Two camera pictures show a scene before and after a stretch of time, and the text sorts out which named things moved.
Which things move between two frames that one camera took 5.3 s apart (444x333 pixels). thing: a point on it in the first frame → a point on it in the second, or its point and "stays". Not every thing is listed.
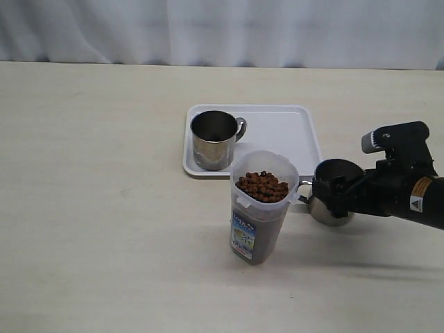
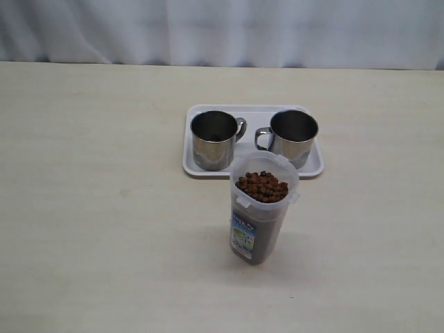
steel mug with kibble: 214,134 stays
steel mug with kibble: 320,210 → 291,134
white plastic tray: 291,130 stays
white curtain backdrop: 395,35 stays
